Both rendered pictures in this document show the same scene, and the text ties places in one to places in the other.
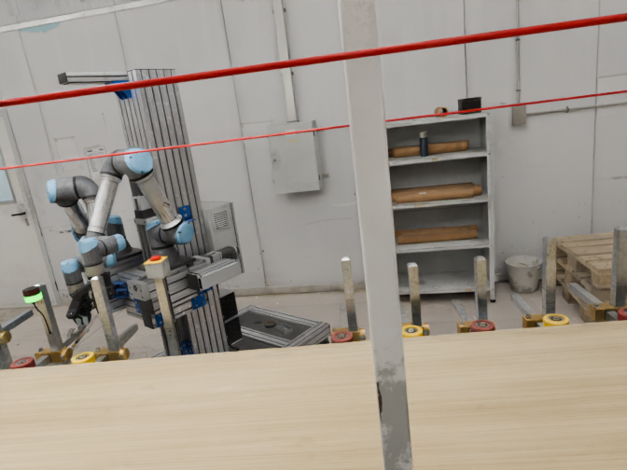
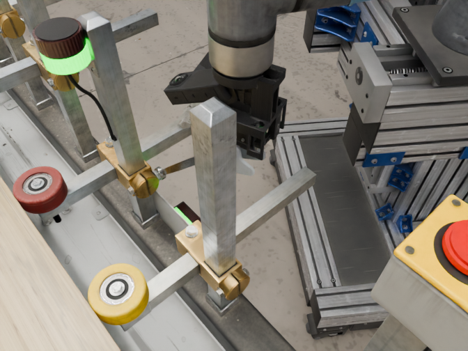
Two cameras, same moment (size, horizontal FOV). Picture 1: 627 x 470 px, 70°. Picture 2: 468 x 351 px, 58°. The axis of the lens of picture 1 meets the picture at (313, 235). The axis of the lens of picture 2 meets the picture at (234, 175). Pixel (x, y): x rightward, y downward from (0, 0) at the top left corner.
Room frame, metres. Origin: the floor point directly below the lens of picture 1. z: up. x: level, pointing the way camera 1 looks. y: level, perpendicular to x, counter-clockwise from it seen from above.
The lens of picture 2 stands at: (1.51, 0.65, 1.46)
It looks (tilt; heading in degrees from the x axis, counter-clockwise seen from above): 50 degrees down; 43
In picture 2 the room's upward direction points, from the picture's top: straight up
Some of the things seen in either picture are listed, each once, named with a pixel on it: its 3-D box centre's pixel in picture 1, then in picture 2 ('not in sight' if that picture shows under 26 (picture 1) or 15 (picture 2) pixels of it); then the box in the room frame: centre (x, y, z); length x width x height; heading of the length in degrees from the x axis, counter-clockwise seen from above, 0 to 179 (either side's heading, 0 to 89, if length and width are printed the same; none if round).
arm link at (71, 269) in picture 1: (71, 271); not in sight; (2.05, 1.15, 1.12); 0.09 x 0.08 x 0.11; 15
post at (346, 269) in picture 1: (351, 314); not in sight; (1.64, -0.11, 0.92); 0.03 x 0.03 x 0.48; 85
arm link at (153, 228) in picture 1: (160, 231); not in sight; (2.30, 0.79, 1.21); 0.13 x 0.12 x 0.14; 58
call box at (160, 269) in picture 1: (158, 269); (449, 281); (1.71, 0.63, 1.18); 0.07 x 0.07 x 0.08; 85
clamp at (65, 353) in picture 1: (53, 355); (127, 168); (1.76, 1.16, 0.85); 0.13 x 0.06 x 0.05; 85
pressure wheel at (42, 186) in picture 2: (25, 373); (47, 202); (1.61, 1.19, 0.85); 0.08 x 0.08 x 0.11
